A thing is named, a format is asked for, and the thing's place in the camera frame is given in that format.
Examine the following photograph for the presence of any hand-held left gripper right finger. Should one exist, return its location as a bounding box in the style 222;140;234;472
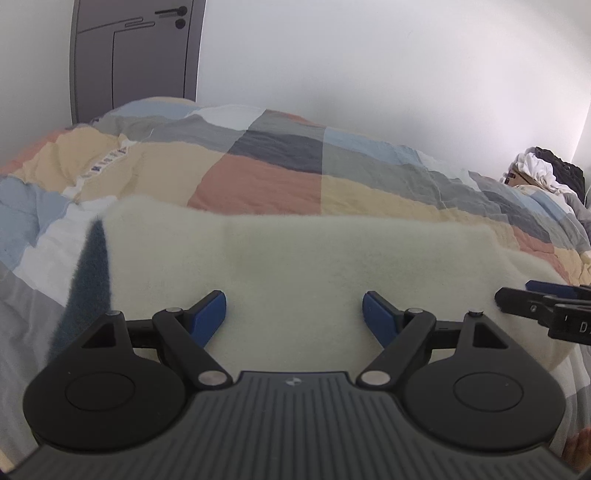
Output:
356;290;509;389

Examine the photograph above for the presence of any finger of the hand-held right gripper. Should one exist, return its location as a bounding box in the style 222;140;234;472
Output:
525;279;591;298
494;287;591;345

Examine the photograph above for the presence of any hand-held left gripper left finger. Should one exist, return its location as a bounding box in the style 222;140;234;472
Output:
81;290;234;390

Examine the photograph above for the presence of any cream striped sweater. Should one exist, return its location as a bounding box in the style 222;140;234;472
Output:
44;196;579;385

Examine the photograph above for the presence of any grey garment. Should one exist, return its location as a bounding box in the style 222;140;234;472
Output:
565;188;591;220

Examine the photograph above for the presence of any black garment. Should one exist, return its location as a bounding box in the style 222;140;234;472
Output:
534;147;585;195

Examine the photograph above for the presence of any white garment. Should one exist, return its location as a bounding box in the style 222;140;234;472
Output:
514;151;562;191

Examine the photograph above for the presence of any patchwork quilt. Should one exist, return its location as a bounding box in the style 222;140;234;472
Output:
0;96;591;462

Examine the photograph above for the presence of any grey door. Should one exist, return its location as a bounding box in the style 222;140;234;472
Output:
69;0;206;125

